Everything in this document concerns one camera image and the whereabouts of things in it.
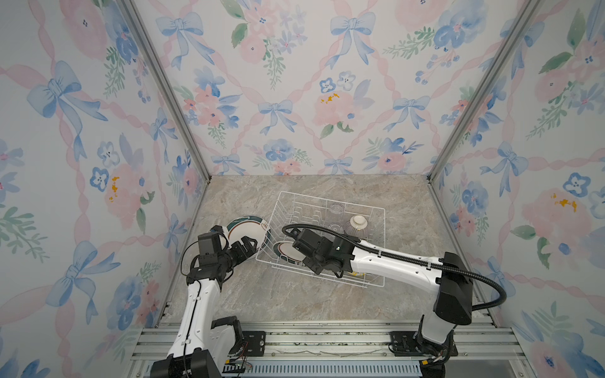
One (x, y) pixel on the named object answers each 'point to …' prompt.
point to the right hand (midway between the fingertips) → (313, 249)
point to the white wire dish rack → (297, 209)
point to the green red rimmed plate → (250, 227)
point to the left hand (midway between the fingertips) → (247, 245)
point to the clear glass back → (337, 208)
